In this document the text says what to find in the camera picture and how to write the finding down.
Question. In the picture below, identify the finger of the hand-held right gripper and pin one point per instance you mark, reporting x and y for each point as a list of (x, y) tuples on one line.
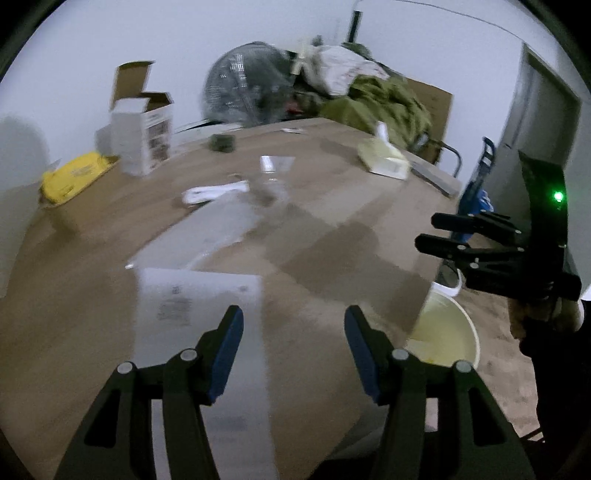
[(457, 251), (471, 223)]

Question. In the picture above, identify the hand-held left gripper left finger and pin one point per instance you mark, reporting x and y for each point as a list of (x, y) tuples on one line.
[(225, 355)]

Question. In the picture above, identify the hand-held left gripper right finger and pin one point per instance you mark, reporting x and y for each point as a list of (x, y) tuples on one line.
[(362, 355)]

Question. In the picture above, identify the clear plastic bag with label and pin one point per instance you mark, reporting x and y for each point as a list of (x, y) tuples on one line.
[(184, 314)]

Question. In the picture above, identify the cream plastic bucket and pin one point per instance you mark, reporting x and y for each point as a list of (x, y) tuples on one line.
[(445, 330)]

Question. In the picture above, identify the person's right hand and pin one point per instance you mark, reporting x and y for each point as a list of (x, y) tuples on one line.
[(531, 318)]

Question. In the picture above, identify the white plastic bucket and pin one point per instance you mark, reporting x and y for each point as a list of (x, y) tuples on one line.
[(449, 280)]

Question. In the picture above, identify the blue folding cart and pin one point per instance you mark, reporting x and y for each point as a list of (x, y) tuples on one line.
[(478, 184)]

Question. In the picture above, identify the grey flat bar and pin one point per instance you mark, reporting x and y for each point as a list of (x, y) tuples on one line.
[(436, 177)]

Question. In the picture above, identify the cream tissue pack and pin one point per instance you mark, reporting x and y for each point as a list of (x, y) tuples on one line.
[(383, 159)]

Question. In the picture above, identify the grey door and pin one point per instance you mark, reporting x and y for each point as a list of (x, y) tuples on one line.
[(540, 129)]

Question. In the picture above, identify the brown cardboard sheet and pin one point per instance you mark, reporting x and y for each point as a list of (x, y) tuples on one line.
[(436, 108)]

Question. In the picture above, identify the bubble wrap sheet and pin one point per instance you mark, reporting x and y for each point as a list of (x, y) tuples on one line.
[(203, 230)]

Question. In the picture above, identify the olive green cloth pile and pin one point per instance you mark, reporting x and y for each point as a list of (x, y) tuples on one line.
[(383, 108)]

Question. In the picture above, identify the white crumpled plastic wrapper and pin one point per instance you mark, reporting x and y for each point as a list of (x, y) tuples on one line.
[(214, 191)]

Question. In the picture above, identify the small clear plastic bag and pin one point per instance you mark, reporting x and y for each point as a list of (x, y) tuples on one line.
[(276, 165)]

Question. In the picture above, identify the small white torn wrapper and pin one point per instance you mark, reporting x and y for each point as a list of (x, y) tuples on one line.
[(291, 130)]

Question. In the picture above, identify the white plastic bag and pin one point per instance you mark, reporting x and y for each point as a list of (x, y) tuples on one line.
[(344, 64)]

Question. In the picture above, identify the small dark green lump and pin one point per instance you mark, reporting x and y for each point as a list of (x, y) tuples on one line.
[(221, 142)]

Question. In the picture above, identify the black pole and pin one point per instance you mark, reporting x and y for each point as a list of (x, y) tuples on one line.
[(354, 23)]

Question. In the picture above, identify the white open cardboard box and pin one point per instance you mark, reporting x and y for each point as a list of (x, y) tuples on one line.
[(141, 134)]

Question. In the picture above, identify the fan wrapped in plastic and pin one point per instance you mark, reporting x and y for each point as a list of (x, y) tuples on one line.
[(244, 87)]

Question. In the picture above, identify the black metal chair frame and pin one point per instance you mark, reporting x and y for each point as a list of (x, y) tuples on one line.
[(450, 154)]

